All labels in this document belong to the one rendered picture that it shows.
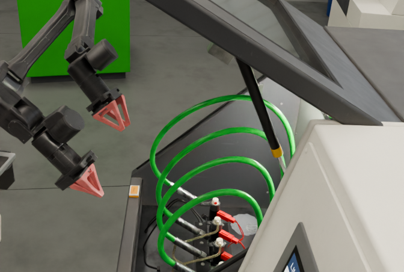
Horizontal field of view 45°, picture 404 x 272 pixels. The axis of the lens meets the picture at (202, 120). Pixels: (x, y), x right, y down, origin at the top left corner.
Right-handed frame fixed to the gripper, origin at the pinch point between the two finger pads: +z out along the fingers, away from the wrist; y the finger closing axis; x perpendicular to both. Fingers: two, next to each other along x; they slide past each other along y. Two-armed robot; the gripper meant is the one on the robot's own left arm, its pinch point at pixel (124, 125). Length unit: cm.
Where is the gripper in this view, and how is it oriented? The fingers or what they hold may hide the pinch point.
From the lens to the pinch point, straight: 125.8
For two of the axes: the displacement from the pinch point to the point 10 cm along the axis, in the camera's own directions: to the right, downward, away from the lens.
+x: -7.8, 5.7, 2.6
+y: 1.5, -2.4, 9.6
